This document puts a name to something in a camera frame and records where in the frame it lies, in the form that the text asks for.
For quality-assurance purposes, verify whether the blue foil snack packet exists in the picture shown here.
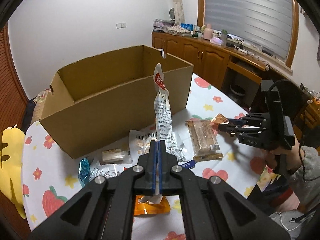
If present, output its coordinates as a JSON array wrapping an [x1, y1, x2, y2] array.
[[79, 157, 91, 188]]

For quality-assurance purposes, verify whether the floral folded cloth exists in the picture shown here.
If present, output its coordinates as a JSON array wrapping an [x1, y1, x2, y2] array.
[[166, 26, 191, 37]]

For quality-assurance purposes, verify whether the white cable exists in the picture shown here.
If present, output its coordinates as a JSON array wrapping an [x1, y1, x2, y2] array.
[[274, 212, 308, 231]]

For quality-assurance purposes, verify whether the yellow plush toy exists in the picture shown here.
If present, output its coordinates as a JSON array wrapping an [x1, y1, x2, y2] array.
[[0, 124, 27, 219]]

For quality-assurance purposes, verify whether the clear packet with cream bar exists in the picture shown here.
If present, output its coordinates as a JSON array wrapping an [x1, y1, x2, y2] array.
[[101, 149, 133, 165]]

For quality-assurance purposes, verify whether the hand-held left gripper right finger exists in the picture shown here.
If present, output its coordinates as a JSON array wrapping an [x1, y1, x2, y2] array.
[[159, 141, 291, 240]]

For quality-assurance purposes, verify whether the wooden window frame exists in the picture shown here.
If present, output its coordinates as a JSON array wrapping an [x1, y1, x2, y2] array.
[[197, 0, 300, 75]]

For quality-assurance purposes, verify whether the pink bottle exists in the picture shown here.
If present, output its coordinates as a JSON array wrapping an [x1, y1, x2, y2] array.
[[203, 24, 214, 41]]

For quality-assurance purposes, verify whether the wooden cabinet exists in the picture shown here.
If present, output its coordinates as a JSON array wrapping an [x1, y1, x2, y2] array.
[[152, 30, 272, 105]]

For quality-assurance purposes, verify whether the clear packet of brown wafers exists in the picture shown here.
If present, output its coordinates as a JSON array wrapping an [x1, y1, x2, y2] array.
[[185, 119, 223, 162]]

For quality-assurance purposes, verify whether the person's right forearm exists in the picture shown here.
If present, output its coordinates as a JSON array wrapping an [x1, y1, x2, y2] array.
[[287, 146, 320, 207]]

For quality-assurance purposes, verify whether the wooden slatted wardrobe door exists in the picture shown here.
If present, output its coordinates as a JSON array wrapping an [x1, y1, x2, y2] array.
[[0, 22, 29, 135]]

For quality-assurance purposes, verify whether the cream curtain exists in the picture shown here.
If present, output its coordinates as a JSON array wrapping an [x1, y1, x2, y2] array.
[[164, 0, 186, 26]]

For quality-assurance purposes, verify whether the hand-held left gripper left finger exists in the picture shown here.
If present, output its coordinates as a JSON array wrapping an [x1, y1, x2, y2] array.
[[27, 141, 160, 240]]

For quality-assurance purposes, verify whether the black power strip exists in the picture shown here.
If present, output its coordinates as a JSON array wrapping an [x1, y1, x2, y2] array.
[[226, 41, 245, 51]]

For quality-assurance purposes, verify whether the brown cardboard box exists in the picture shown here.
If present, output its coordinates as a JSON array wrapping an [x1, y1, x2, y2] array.
[[39, 44, 195, 159]]

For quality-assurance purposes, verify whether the small orange snack packet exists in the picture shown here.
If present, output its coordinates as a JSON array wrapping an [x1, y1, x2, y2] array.
[[210, 114, 232, 130]]

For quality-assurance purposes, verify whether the person's right hand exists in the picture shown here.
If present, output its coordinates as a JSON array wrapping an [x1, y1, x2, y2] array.
[[265, 138, 305, 173]]

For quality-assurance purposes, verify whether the grey window blind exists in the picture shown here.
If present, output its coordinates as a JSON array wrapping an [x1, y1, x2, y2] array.
[[204, 0, 294, 63]]

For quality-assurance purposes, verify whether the strawberry printed tablecloth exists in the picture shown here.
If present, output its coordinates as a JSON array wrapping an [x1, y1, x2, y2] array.
[[21, 72, 273, 240]]

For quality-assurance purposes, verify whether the floral blanket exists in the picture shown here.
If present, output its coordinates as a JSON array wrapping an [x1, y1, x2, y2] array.
[[21, 87, 54, 133]]

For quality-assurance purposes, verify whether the person's leg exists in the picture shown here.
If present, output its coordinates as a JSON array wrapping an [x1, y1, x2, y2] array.
[[247, 172, 303, 213]]

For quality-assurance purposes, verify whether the white barcode snack packet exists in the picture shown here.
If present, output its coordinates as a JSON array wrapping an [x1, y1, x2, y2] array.
[[129, 129, 160, 161]]

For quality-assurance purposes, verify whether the long white snack packet red label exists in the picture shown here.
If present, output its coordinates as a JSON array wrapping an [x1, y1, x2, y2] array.
[[152, 63, 190, 195]]

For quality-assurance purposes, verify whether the purple folded cloth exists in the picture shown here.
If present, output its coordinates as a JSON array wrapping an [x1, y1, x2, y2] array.
[[153, 19, 175, 31]]

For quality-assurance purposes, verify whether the dark trash bin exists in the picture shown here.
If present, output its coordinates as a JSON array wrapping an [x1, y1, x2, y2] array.
[[229, 83, 247, 103]]

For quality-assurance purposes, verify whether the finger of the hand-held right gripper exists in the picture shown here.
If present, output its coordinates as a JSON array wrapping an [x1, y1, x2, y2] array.
[[230, 112, 270, 128], [217, 122, 267, 137]]

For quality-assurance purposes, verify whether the silver white snack packet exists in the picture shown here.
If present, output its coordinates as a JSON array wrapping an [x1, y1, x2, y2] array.
[[89, 164, 125, 181]]

